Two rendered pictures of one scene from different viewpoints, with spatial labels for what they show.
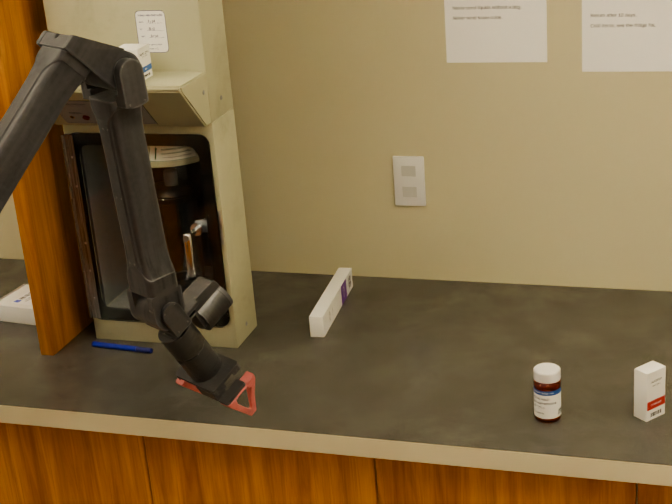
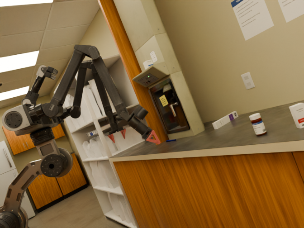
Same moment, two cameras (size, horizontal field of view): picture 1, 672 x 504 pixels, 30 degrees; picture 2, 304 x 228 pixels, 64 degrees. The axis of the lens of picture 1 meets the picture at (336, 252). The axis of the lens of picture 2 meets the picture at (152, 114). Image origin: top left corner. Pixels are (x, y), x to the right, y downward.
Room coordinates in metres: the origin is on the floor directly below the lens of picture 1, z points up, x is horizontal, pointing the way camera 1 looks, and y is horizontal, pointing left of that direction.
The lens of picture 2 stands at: (0.80, -0.69, 1.23)
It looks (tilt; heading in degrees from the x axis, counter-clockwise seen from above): 1 degrees down; 38
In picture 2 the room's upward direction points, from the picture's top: 22 degrees counter-clockwise
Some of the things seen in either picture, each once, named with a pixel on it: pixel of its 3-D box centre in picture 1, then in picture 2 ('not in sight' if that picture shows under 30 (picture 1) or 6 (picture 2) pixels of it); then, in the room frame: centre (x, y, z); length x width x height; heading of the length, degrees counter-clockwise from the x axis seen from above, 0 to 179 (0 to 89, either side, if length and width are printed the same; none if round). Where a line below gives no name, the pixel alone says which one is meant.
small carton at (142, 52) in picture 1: (132, 62); (148, 64); (2.28, 0.34, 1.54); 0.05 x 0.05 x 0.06; 72
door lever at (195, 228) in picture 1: (193, 250); (174, 109); (2.28, 0.28, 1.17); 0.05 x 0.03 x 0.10; 161
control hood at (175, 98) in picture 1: (118, 105); (149, 76); (2.29, 0.38, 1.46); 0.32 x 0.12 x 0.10; 71
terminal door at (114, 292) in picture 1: (148, 231); (168, 108); (2.34, 0.37, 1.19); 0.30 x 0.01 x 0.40; 71
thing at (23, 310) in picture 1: (38, 305); not in sight; (2.56, 0.67, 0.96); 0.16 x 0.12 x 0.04; 65
